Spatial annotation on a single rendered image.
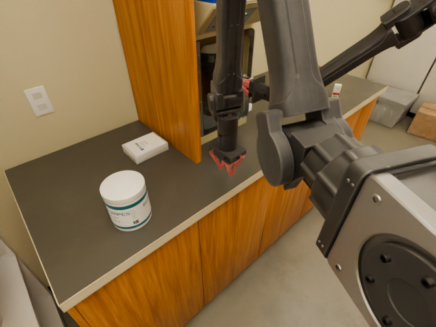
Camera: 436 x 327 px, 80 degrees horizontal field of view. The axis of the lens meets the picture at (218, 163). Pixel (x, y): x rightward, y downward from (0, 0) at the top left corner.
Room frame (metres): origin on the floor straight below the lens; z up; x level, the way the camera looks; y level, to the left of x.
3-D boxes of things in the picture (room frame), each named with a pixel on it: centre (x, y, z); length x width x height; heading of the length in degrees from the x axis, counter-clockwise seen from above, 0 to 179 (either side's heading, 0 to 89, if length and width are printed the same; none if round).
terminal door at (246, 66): (1.06, -0.03, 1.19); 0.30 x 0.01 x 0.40; 131
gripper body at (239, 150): (0.62, -0.03, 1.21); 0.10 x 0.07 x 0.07; 42
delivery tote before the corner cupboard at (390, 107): (2.94, -1.99, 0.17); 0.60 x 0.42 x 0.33; 40
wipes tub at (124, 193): (0.57, 0.29, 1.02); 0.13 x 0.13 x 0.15
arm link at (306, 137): (0.27, -0.11, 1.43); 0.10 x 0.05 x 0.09; 16
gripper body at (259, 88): (0.98, -0.18, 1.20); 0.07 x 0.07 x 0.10; 44
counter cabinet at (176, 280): (1.23, -0.11, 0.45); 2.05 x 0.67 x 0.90; 132
